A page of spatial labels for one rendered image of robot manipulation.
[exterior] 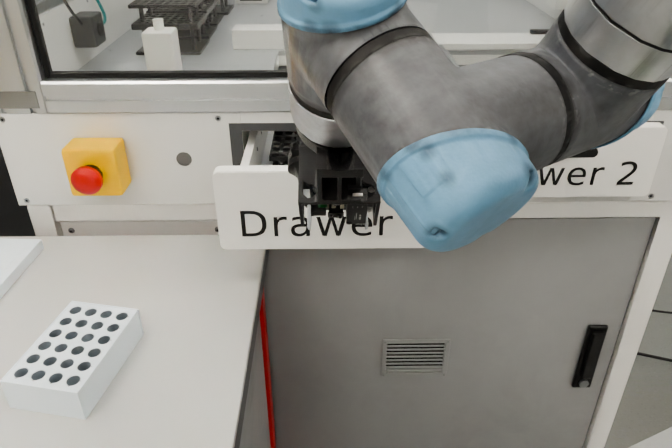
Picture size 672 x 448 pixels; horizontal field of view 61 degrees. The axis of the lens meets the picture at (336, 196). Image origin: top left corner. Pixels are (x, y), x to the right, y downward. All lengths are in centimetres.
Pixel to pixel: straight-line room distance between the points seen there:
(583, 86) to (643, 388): 154
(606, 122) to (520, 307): 69
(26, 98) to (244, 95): 29
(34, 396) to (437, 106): 50
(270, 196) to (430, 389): 59
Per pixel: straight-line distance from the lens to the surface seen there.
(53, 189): 94
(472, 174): 28
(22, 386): 66
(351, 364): 108
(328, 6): 32
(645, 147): 91
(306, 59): 35
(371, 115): 31
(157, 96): 82
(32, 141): 91
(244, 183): 68
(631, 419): 177
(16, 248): 91
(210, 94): 80
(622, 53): 36
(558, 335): 111
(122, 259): 86
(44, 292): 84
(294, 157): 55
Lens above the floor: 123
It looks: 29 degrees down
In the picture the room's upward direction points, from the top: straight up
